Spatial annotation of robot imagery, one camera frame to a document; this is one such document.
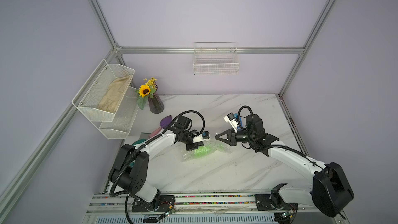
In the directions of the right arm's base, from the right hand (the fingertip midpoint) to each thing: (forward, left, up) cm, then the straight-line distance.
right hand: (218, 139), depth 75 cm
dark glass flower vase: (+33, +40, -9) cm, 53 cm away
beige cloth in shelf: (+20, +54, +13) cm, 59 cm away
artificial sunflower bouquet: (+31, +41, +6) cm, 52 cm away
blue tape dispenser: (+5, -8, +11) cm, 15 cm away
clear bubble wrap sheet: (-3, +15, -11) cm, 19 cm away
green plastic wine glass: (0, +8, -12) cm, 14 cm away
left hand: (+3, +9, -11) cm, 15 cm away
